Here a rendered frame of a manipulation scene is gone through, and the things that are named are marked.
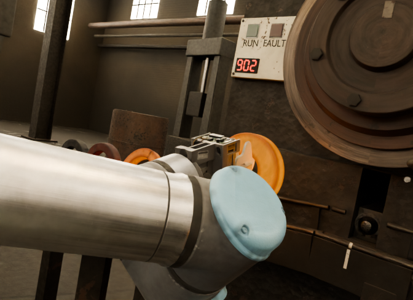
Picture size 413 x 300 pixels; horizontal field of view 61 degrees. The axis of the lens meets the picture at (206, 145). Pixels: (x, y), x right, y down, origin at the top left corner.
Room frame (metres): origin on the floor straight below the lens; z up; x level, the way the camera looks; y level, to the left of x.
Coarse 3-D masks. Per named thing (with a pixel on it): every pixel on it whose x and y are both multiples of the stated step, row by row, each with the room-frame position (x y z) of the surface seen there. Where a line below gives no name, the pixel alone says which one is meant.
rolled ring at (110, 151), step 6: (96, 144) 1.30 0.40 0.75; (102, 144) 1.28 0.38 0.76; (108, 144) 1.27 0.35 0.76; (90, 150) 1.32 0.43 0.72; (96, 150) 1.30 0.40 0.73; (102, 150) 1.28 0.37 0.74; (108, 150) 1.26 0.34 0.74; (114, 150) 1.26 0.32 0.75; (108, 156) 1.25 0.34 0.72; (114, 156) 1.24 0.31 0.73
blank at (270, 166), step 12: (240, 144) 0.72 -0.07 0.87; (252, 144) 0.71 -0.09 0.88; (264, 144) 0.69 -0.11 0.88; (252, 156) 0.70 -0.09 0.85; (264, 156) 0.69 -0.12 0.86; (276, 156) 0.68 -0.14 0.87; (264, 168) 0.68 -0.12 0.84; (276, 168) 0.67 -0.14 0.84; (276, 180) 0.67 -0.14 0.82; (276, 192) 0.69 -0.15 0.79
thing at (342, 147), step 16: (304, 16) 0.83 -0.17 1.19; (288, 48) 0.85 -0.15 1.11; (288, 64) 0.84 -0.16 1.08; (288, 80) 0.84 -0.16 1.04; (288, 96) 0.83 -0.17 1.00; (304, 112) 0.81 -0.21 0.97; (304, 128) 0.80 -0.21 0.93; (320, 128) 0.78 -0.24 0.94; (336, 144) 0.75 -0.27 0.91; (352, 144) 0.73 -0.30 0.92; (352, 160) 0.73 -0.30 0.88; (368, 160) 0.71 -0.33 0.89; (384, 160) 0.70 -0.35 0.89; (400, 160) 0.68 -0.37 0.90
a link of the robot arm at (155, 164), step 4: (152, 160) 0.52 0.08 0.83; (156, 160) 0.52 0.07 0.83; (140, 164) 0.51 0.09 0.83; (144, 164) 0.50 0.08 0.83; (148, 164) 0.50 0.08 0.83; (152, 164) 0.50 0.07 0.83; (156, 164) 0.51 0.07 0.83; (160, 164) 0.51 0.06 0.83; (164, 164) 0.51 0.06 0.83; (156, 168) 0.49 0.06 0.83; (160, 168) 0.50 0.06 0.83; (164, 168) 0.50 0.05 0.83; (168, 168) 0.50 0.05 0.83; (172, 172) 0.50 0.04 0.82
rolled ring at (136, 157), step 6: (138, 150) 1.23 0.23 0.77; (144, 150) 1.21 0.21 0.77; (150, 150) 1.20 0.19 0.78; (132, 156) 1.23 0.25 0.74; (138, 156) 1.22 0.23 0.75; (144, 156) 1.20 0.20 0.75; (150, 156) 1.19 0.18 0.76; (156, 156) 1.17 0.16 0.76; (132, 162) 1.23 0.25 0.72; (138, 162) 1.25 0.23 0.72
